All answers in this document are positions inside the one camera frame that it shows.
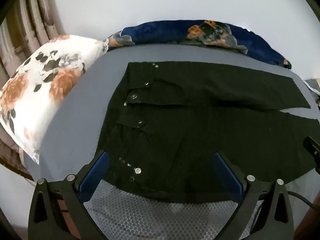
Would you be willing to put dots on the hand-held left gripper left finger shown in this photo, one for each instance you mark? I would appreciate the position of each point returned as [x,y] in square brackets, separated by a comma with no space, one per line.
[96,172]

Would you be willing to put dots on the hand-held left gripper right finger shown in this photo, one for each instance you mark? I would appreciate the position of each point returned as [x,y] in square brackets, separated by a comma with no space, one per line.
[227,175]

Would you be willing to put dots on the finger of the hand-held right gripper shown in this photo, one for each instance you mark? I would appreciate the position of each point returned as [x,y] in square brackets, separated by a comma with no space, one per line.
[311,145]

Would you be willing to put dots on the black pants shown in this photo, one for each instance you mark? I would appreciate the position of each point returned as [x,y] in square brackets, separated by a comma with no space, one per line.
[187,130]

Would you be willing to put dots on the grey textured mattress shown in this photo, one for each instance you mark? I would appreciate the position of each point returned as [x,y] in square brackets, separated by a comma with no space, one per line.
[87,105]

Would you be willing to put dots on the white floral pillow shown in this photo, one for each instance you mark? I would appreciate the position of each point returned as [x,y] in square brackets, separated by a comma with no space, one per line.
[37,92]

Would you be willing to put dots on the blue floral blanket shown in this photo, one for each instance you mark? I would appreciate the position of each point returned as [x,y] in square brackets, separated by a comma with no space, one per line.
[155,35]

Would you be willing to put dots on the beige patterned curtain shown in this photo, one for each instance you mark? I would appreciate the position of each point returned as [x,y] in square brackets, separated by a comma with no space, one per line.
[25,30]

